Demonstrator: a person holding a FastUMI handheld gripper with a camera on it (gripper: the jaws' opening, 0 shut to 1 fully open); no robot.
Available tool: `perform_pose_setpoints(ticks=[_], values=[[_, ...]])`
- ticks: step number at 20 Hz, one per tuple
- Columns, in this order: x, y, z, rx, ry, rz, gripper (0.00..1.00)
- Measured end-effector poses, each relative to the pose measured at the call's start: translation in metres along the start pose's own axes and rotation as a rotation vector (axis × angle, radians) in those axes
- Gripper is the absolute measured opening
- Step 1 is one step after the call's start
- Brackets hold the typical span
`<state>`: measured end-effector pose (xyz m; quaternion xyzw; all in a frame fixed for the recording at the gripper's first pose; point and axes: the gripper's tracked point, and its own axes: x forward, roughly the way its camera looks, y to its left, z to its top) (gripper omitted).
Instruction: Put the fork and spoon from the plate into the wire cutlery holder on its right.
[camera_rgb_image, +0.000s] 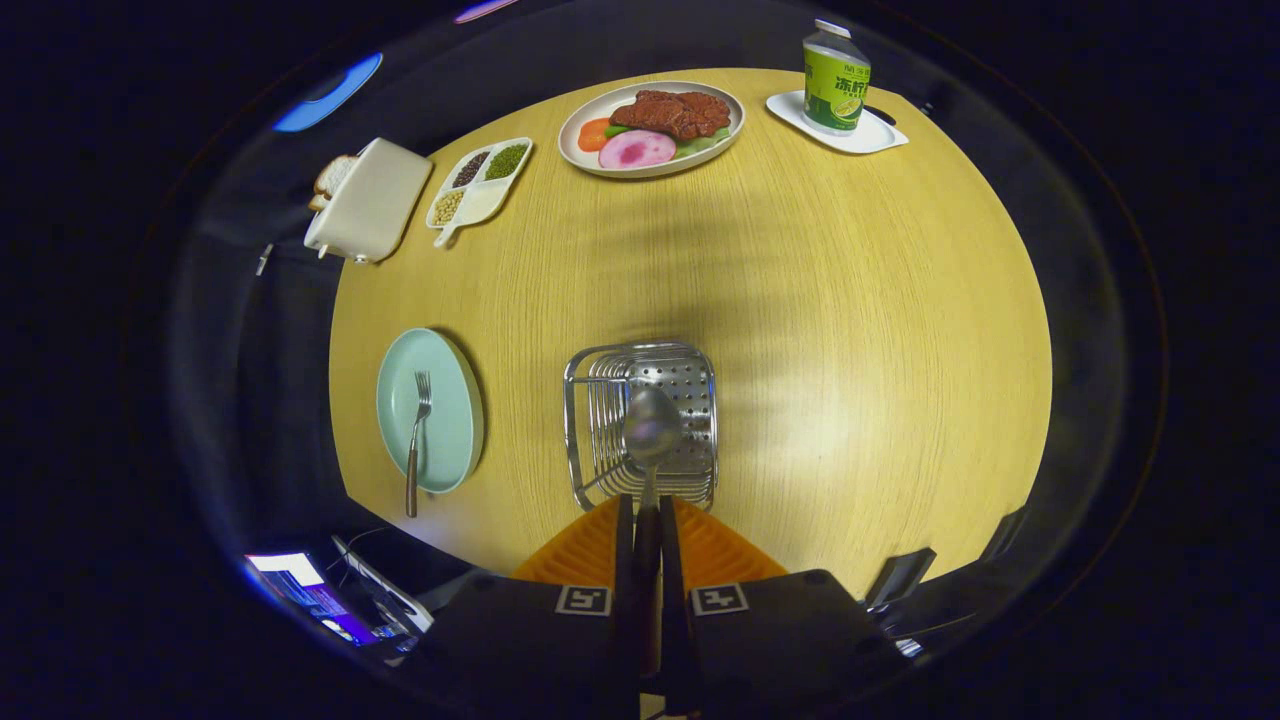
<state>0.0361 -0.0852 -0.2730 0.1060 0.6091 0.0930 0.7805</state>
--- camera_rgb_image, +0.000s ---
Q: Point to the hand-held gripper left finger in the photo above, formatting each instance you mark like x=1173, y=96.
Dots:
x=625, y=600

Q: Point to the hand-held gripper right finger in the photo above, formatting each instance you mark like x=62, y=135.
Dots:
x=672, y=620

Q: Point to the white flat device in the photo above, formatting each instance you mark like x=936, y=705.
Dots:
x=385, y=590

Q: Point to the teal round plate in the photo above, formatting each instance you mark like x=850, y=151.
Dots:
x=450, y=420

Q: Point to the glowing computer screen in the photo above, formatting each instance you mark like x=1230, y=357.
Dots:
x=310, y=595

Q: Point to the white divided condiment dish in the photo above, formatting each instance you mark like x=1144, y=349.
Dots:
x=488, y=200

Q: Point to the pile of yellow soybeans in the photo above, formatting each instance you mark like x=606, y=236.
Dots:
x=448, y=207

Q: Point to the pink ham slice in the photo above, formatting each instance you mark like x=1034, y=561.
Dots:
x=637, y=150

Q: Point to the white oval food plate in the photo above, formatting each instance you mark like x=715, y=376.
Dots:
x=580, y=150

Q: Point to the pile of green beans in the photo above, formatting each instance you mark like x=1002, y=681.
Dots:
x=506, y=161

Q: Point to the pile of dark beans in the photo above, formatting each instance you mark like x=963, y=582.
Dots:
x=470, y=168

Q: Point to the green lettuce leaf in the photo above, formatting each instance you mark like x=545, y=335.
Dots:
x=705, y=145

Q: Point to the orange carrot slice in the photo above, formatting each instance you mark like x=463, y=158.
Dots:
x=592, y=135

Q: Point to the white toaster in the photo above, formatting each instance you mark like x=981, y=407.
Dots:
x=375, y=200

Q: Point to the brown steak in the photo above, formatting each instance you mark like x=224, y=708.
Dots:
x=675, y=113

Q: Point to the toast bread slice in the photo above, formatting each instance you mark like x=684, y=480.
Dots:
x=317, y=202
x=335, y=175

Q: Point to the white rectangular tray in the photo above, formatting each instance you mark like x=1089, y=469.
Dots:
x=880, y=135

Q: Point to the green label drink bottle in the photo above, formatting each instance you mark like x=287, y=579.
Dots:
x=835, y=85

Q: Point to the black table bracket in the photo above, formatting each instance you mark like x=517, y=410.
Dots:
x=900, y=575
x=1008, y=532

